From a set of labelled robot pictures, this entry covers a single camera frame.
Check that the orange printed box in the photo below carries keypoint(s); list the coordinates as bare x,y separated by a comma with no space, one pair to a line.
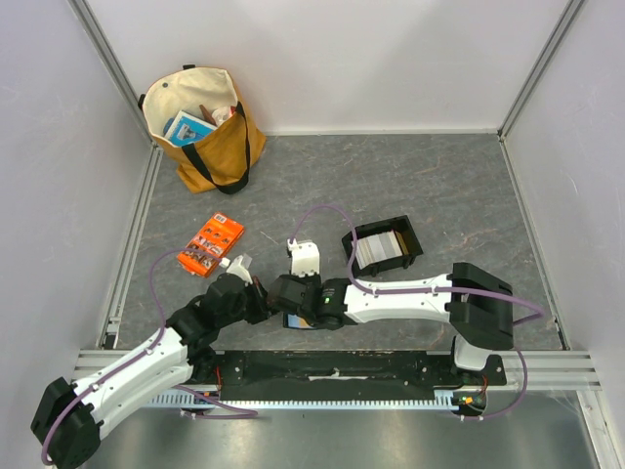
210,245

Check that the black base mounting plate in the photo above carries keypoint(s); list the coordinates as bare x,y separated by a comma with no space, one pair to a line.
436,370

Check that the blue book in bag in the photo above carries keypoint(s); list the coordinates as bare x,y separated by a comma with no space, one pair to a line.
185,129

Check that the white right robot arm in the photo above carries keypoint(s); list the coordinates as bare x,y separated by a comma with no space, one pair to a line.
474,302

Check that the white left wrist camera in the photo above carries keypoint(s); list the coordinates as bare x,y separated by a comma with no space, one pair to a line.
238,266

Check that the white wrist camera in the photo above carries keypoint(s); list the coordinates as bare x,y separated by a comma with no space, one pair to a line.
238,266
304,256

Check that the black leather card holder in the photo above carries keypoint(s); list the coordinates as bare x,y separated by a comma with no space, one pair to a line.
294,322

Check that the grey slotted cable duct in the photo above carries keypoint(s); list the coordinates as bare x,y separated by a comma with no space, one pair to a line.
441,400

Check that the white credit card stack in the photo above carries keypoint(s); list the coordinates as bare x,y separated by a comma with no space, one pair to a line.
377,248

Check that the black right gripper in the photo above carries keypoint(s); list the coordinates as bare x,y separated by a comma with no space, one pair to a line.
281,294

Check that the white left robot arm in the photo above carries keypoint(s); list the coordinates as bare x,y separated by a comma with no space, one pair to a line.
72,419

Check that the mustard tote bag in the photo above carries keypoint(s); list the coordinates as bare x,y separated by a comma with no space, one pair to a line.
223,160

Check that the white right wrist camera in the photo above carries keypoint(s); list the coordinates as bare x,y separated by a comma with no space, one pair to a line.
304,256

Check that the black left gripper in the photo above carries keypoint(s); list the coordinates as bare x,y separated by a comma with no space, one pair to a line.
258,291

